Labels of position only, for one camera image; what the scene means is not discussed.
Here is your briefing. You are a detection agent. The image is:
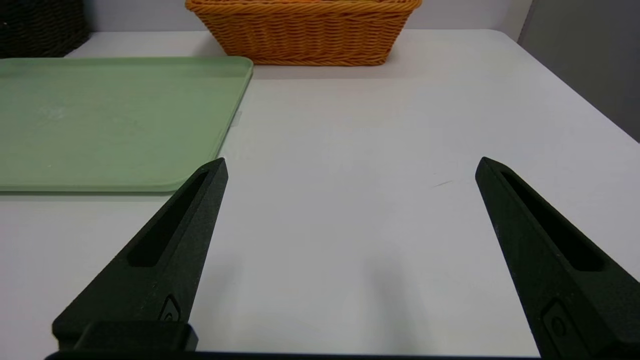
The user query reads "light green plastic tray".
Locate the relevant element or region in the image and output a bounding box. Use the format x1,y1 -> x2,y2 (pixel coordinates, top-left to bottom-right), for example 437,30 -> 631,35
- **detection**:
0,56 -> 254,194

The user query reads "dark brown wicker basket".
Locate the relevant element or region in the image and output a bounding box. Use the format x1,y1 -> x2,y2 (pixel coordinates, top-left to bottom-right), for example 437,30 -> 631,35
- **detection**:
0,0 -> 91,59

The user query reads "orange wicker basket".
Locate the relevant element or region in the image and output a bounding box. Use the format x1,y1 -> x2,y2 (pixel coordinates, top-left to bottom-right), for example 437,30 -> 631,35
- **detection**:
185,0 -> 423,67

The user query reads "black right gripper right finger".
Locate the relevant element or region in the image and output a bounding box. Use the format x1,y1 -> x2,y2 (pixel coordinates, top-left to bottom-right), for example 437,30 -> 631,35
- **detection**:
475,156 -> 640,359

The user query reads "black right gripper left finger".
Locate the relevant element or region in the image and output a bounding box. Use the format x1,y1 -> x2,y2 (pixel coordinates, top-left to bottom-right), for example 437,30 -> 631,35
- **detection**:
51,157 -> 230,351

